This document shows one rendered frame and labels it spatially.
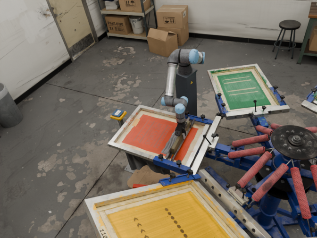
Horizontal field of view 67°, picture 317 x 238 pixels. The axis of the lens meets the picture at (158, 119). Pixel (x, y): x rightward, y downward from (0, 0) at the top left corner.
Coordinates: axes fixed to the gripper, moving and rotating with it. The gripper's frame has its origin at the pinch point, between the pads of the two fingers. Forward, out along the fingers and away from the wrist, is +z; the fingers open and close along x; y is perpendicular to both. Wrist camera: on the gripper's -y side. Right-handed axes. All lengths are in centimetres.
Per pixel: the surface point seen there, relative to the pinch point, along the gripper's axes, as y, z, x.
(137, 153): -28.1, 1.8, 28.9
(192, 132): 14.0, 5.3, -5.1
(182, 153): -11.5, 5.3, -6.0
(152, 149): -17.9, 5.3, 20.4
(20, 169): -55, 101, 231
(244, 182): -31, -12, -60
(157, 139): -5.3, 5.3, 21.6
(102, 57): 243, 100, 307
